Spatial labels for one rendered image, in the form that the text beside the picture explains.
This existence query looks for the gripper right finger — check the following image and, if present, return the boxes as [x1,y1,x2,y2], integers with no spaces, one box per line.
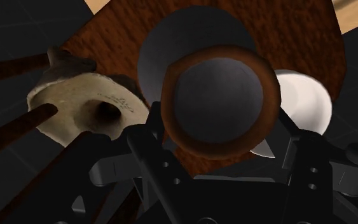
[272,108,358,224]

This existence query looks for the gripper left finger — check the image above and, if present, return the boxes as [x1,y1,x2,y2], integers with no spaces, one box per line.
[4,101,196,224]

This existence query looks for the grey cup with brown rim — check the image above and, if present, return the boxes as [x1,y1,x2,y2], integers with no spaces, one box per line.
[136,5,282,161]

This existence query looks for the white bowl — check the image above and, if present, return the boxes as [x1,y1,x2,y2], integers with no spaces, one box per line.
[249,69,333,159]

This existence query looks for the cream and grey figure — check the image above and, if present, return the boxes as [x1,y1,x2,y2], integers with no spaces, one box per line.
[26,45,150,148]

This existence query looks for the round brown wooden table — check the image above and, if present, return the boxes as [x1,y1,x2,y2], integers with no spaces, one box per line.
[60,0,347,178]

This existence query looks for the dark brown wooden chair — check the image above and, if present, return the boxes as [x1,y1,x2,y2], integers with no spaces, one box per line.
[0,52,93,224]

